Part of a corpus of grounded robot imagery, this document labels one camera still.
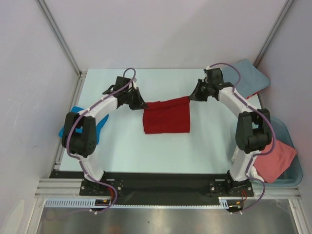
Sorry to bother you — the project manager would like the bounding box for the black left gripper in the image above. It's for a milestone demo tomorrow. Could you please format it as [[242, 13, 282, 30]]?
[[123, 87, 148, 111]]

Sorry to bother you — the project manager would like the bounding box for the bright blue t shirt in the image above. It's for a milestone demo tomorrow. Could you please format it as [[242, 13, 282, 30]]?
[[58, 106, 109, 145]]

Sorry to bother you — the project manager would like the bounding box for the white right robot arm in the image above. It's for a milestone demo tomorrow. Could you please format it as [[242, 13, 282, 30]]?
[[189, 68, 275, 195]]

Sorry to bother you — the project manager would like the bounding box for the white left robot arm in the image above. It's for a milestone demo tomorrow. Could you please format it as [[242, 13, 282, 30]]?
[[61, 76, 148, 195]]

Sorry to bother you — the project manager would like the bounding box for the folded red printed t shirt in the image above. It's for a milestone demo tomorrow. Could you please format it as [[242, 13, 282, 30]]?
[[245, 91, 259, 100]]

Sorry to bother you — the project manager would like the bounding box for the folded grey-blue t shirt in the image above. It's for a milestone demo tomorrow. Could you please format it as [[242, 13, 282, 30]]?
[[222, 59, 271, 98]]

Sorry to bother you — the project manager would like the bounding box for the translucent blue plastic basin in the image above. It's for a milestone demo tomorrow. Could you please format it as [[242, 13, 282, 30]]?
[[266, 117, 303, 188]]

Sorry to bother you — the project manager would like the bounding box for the pink t shirt in basin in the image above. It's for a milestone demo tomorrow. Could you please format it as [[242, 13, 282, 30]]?
[[253, 140, 297, 183]]

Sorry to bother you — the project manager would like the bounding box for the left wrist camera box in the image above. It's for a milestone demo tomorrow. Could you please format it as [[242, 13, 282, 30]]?
[[129, 78, 137, 90]]

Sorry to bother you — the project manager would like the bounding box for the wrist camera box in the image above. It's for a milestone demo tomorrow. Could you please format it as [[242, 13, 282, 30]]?
[[129, 78, 137, 90], [203, 66, 211, 76]]

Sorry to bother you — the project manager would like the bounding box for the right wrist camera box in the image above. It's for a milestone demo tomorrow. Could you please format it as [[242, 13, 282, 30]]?
[[203, 66, 211, 76]]

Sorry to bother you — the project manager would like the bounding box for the left aluminium frame post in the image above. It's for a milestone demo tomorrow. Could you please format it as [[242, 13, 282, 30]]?
[[34, 0, 82, 76]]

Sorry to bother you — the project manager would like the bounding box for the aluminium frame post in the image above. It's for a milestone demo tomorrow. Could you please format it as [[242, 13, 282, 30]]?
[[34, 0, 82, 76], [253, 0, 296, 68]]

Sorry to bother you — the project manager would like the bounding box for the right aluminium frame post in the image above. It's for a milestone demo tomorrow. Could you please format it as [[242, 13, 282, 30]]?
[[253, 0, 296, 68]]

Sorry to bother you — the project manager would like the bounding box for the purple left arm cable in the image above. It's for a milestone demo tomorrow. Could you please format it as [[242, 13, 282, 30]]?
[[66, 67, 137, 215]]

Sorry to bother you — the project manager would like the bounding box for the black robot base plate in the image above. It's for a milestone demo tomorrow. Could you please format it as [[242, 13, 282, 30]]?
[[50, 171, 254, 206]]

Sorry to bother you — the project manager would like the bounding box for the front aluminium frame rail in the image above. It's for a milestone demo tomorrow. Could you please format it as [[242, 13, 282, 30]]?
[[34, 177, 85, 198]]

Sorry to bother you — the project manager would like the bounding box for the white slotted cable duct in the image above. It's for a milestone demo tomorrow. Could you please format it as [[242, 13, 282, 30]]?
[[45, 196, 244, 210]]

